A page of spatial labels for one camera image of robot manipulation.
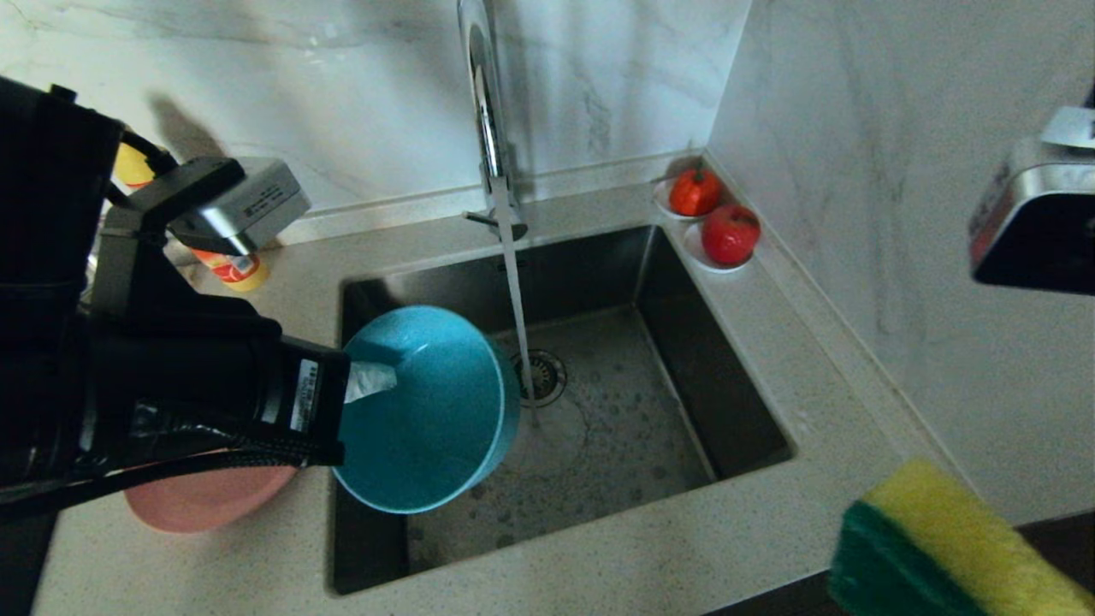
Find teal bowl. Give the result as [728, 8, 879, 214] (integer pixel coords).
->
[332, 305, 522, 515]

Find orange detergent bottle yellow cap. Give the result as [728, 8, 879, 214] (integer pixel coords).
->
[111, 141, 270, 293]

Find chrome kitchen faucet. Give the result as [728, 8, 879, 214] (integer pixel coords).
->
[453, 0, 529, 246]

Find yellow sponge green backing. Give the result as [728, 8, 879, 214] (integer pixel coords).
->
[828, 458, 1095, 616]

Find stainless steel sink basin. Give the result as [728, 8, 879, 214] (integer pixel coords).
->
[329, 224, 796, 595]

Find pink plate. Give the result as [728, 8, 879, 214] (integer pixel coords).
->
[125, 462, 299, 535]

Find running water stream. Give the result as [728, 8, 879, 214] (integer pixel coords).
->
[494, 197, 543, 429]

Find round metal drain strainer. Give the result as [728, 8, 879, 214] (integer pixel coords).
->
[512, 349, 567, 409]

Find black stove cooktop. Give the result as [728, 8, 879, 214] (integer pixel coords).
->
[0, 509, 62, 616]

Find small white dish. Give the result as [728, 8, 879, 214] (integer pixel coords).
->
[684, 224, 754, 275]
[655, 178, 723, 223]

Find red tomato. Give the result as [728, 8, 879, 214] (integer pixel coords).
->
[668, 167, 723, 218]

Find red apple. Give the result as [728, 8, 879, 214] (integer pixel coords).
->
[701, 204, 761, 266]

